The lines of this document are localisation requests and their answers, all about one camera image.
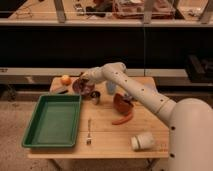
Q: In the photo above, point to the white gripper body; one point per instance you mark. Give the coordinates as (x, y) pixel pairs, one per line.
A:
(89, 76)

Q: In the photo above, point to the dark red grape bunch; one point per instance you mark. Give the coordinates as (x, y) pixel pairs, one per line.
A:
(83, 84)

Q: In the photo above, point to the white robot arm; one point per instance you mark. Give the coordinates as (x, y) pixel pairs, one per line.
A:
(190, 121)

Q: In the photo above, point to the purple bowl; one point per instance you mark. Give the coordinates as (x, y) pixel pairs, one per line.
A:
(85, 92)

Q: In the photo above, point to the red-brown bowl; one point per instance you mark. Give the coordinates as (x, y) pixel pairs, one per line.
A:
(122, 106)

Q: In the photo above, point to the blue plastic cup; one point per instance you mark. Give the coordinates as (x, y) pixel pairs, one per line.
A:
(111, 87)

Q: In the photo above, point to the small metal cup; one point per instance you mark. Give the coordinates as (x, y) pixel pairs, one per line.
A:
(95, 97)

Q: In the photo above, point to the orange fruit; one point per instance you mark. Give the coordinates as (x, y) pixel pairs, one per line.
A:
(66, 80)

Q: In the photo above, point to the orange carrot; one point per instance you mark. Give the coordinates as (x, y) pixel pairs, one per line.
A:
(123, 120)

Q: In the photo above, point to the green plastic tray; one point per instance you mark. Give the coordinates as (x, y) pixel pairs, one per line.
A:
(54, 122)

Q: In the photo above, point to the metal fork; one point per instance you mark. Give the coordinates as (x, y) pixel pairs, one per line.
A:
(89, 139)

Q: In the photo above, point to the white cylindrical container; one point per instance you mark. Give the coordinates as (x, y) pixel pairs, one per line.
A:
(142, 141)

